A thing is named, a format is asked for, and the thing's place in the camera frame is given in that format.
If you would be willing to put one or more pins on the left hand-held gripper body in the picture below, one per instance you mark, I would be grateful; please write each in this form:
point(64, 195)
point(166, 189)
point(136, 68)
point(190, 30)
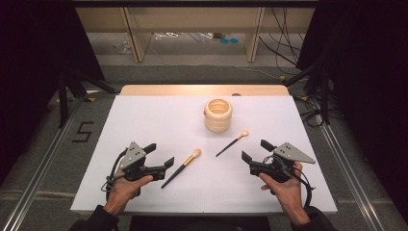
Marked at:
point(132, 157)

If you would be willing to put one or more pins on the person's left hand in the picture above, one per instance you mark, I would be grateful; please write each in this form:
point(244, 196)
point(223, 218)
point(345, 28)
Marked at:
point(123, 192)

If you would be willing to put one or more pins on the person's right hand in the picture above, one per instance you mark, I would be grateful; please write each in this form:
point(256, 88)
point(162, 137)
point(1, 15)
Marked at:
point(290, 195)

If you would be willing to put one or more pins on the small thin makeup brush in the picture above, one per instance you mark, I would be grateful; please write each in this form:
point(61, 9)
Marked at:
point(231, 143)

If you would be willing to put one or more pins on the black curtain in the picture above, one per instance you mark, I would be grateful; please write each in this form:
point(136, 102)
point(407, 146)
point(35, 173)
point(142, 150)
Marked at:
point(32, 64)
point(369, 80)

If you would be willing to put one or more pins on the wooden shelf frame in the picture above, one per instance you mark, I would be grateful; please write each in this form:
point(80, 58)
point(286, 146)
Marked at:
point(138, 38)

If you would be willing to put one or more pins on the aluminium floor rail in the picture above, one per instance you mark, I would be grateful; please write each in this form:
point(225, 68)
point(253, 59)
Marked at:
point(38, 179)
point(349, 179)

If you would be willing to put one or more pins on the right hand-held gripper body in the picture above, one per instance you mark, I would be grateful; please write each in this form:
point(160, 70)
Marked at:
point(288, 153)

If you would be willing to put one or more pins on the cream ribbed brush holder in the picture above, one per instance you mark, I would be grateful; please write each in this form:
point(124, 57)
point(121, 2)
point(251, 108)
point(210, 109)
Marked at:
point(218, 120)

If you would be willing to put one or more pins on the wooden table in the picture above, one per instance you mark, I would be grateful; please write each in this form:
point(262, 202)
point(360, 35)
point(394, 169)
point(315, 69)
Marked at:
point(192, 89)

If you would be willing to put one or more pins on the black metal stand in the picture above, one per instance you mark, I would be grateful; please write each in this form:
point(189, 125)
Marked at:
point(63, 99)
point(324, 96)

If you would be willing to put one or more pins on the white board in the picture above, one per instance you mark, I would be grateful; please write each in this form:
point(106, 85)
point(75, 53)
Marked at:
point(205, 195)

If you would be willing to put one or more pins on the blue discs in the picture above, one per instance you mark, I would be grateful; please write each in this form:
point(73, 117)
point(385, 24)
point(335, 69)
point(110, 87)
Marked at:
point(229, 40)

